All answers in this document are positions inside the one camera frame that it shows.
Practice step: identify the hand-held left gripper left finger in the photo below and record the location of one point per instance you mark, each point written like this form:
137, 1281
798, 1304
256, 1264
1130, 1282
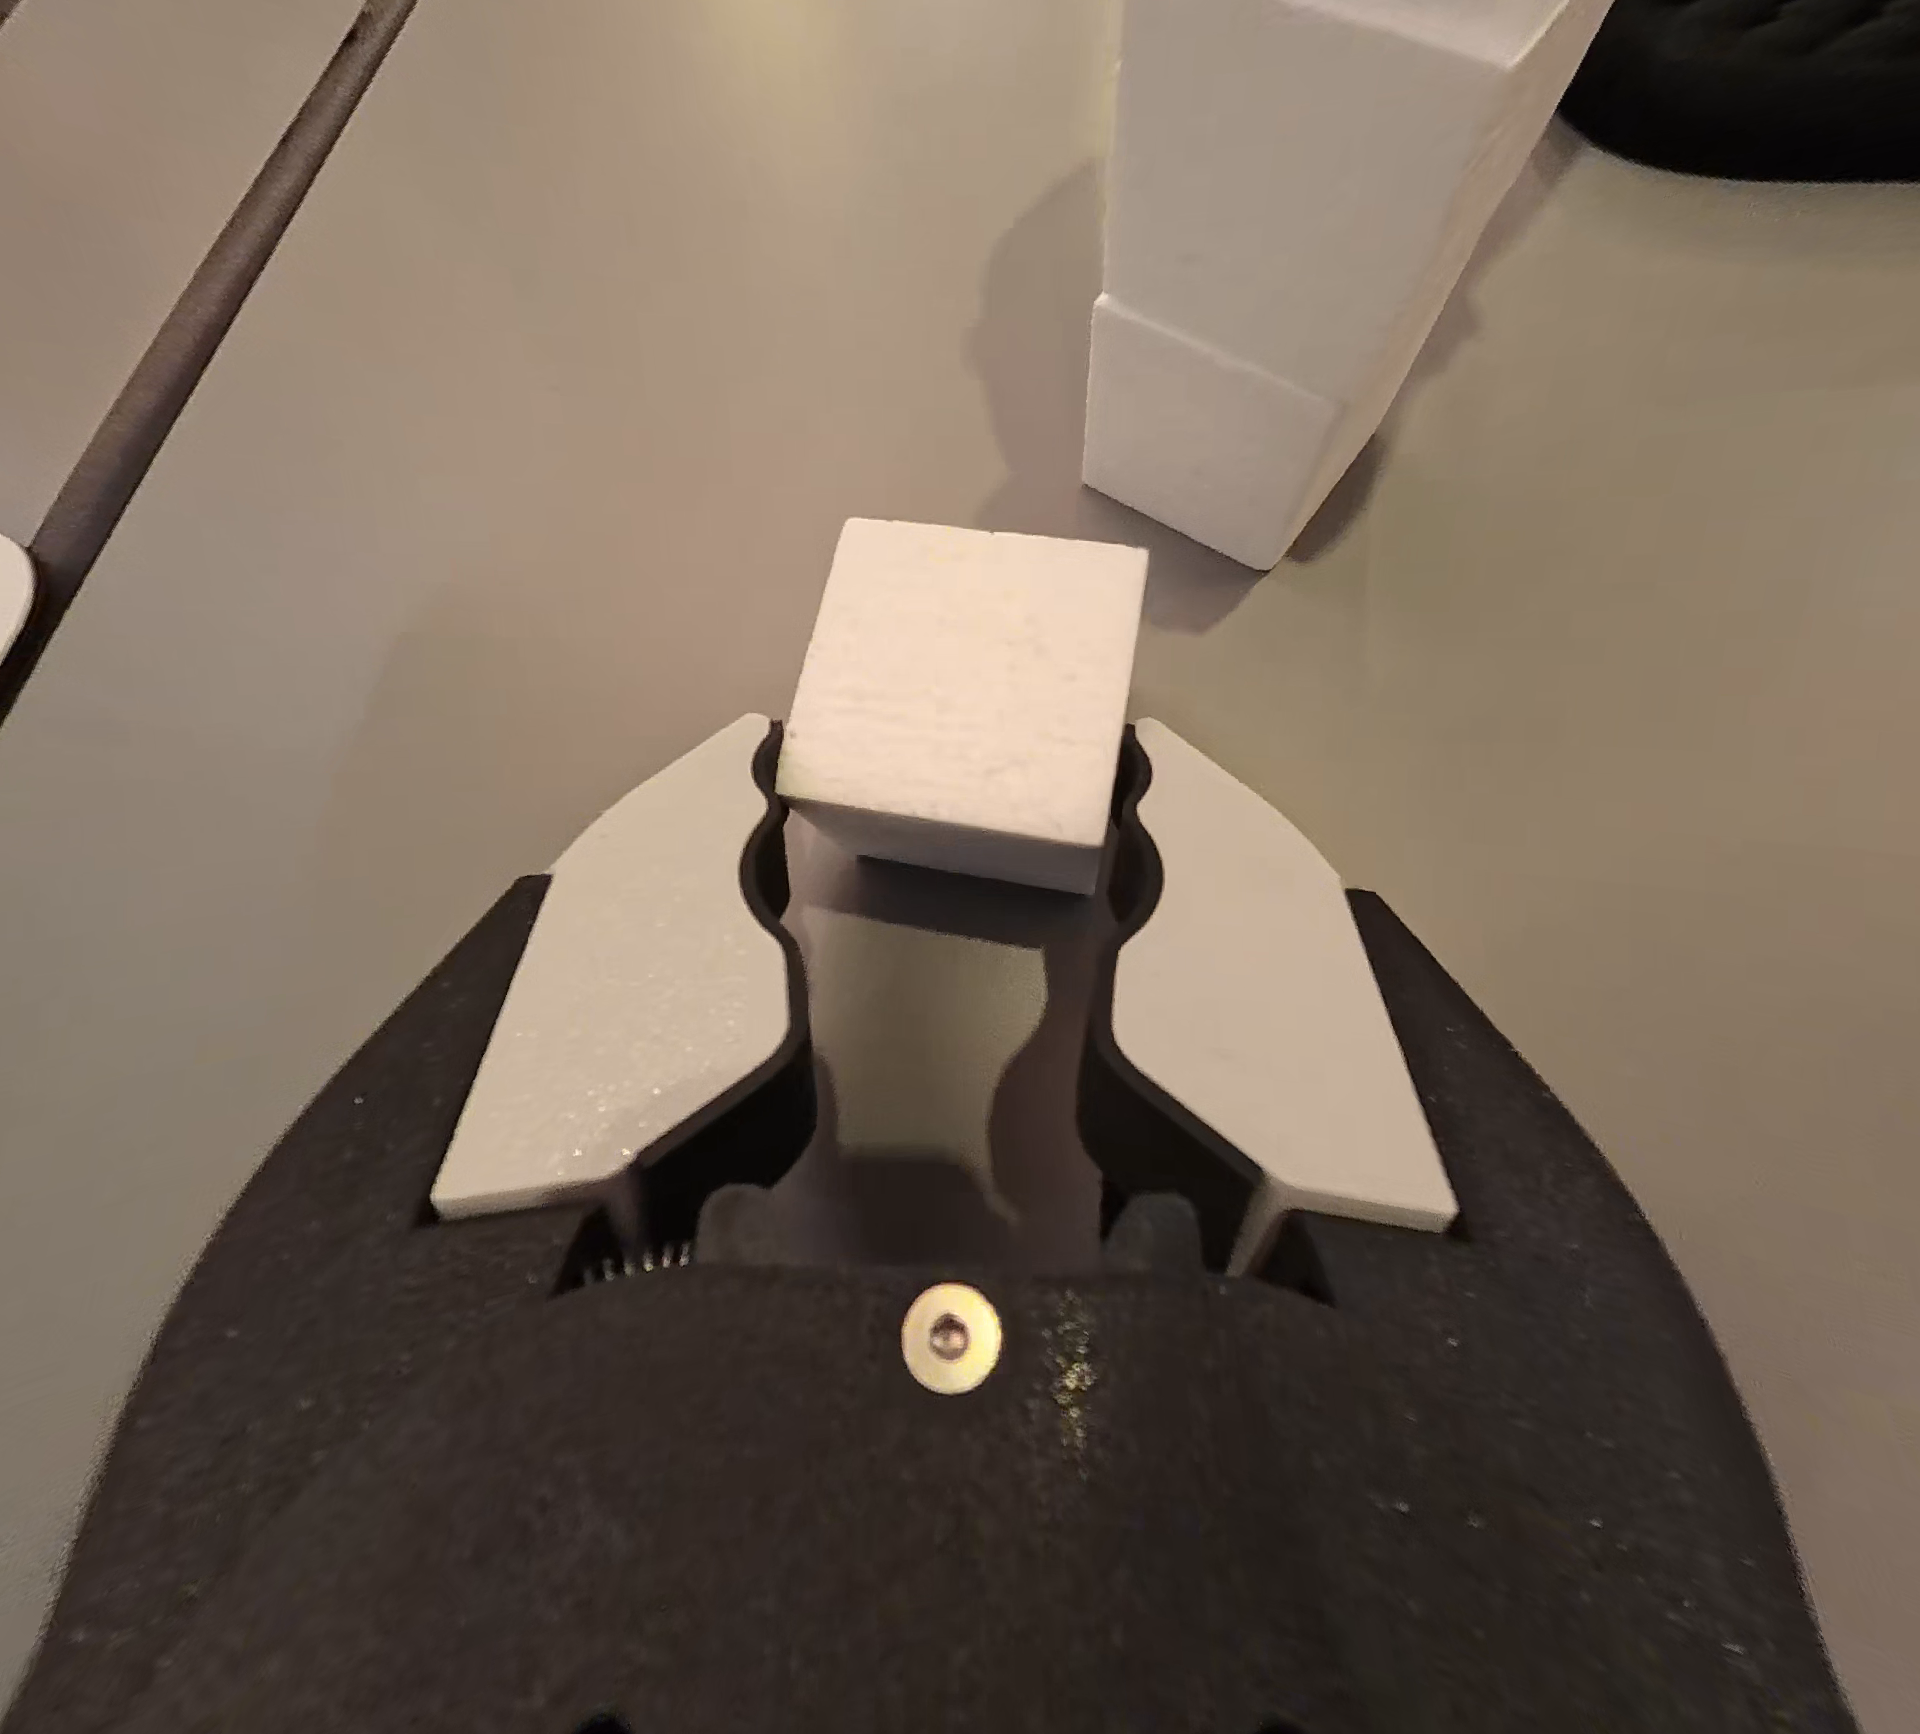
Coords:
630, 998

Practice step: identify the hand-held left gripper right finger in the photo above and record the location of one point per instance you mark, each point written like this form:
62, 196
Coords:
1261, 1015

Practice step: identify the white hard foam cube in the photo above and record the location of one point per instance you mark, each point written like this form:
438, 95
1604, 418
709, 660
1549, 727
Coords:
960, 684
1201, 445
1291, 174

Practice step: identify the white and wooden document stand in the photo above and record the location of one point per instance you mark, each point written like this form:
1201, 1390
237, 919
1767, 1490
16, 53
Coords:
12, 587

